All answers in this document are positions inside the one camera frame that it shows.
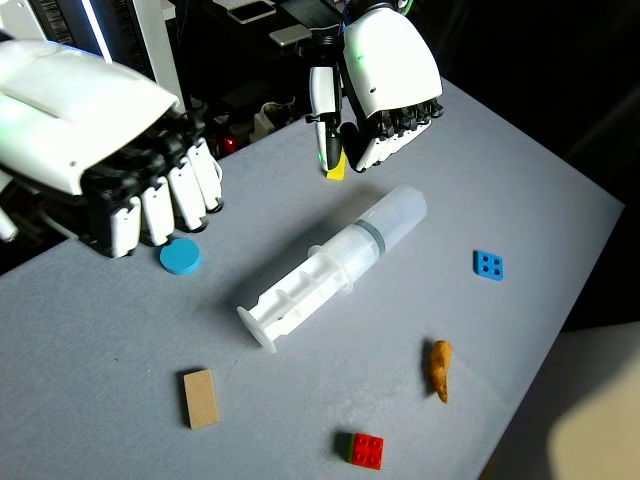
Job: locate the large translucent plastic syringe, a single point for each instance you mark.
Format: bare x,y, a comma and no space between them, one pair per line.
350,245

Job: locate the grey flat device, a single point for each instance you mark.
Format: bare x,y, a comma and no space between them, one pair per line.
290,36

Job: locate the dark curtain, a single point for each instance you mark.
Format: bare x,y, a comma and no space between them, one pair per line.
525,60

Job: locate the rectangular wooden block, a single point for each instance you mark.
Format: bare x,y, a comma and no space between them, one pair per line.
201,399

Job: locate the brown toy food piece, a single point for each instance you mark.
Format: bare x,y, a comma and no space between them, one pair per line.
440,367

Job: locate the yellow block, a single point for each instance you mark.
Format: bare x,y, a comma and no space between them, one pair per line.
340,173

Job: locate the blue square four-hole block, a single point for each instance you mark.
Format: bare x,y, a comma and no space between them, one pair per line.
488,265

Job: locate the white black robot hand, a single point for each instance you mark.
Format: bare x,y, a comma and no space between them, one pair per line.
75,115
390,65

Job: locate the bright light strip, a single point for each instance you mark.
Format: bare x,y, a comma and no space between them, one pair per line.
97,30

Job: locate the grey table cloth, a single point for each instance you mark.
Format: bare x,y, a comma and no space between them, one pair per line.
100,325

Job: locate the blue round disc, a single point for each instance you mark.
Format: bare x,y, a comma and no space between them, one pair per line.
181,256

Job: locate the white tablet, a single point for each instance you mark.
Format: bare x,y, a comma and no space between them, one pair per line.
250,10

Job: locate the white power adapter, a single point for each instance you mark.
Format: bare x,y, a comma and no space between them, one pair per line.
265,125

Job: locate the small red object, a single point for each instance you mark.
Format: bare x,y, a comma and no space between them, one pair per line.
230,145

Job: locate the red and green toy brick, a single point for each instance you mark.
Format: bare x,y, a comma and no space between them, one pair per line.
367,450

